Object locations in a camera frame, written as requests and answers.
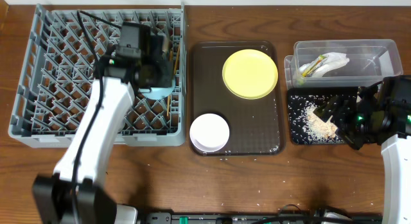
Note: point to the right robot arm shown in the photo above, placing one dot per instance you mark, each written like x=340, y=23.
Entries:
x=394, y=139

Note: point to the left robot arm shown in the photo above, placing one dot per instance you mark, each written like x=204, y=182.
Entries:
x=75, y=193

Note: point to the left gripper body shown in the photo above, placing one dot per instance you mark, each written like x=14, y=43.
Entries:
x=157, y=77

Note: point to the yellow plate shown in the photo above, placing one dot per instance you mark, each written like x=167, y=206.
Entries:
x=250, y=74

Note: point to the grey dishwasher rack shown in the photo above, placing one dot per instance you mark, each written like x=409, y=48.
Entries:
x=55, y=81

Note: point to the clear plastic bin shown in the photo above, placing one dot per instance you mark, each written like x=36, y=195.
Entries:
x=370, y=61

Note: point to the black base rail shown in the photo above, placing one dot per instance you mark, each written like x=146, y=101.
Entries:
x=290, y=213

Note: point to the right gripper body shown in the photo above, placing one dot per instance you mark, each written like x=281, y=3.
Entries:
x=356, y=129

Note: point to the black waste tray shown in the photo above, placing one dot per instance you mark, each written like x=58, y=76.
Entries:
x=348, y=93

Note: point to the rice and nut leftovers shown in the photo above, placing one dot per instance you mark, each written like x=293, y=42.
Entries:
x=305, y=126

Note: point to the white paper napkin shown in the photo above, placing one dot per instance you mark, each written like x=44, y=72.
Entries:
x=332, y=62

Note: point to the dark brown serving tray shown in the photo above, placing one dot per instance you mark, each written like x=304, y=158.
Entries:
x=256, y=126

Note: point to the light blue bowl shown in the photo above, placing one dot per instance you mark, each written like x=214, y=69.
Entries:
x=157, y=93

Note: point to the green snack wrapper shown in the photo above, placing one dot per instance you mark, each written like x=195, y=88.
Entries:
x=312, y=66

